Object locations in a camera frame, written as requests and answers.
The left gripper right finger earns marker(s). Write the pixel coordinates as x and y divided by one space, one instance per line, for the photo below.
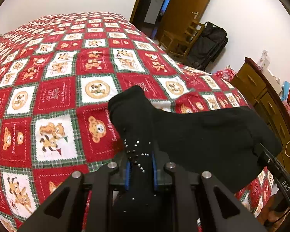
196 202

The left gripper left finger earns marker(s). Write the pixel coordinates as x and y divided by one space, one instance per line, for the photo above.
83 202

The black pants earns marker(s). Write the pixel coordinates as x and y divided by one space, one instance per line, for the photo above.
222 142

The person's right hand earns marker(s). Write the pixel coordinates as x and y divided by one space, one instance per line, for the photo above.
274 217

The brown wooden dresser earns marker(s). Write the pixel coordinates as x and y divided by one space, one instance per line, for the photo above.
260 94

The red patchwork bedspread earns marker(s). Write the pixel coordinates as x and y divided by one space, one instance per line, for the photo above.
57 74

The white box on dresser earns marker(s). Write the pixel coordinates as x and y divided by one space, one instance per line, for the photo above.
264 60

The wooden chair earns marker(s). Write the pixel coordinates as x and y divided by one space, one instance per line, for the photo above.
180 45

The black luggage bag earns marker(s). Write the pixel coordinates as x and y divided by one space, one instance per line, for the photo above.
207 47

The brown wooden door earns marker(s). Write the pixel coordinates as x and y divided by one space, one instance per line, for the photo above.
179 14

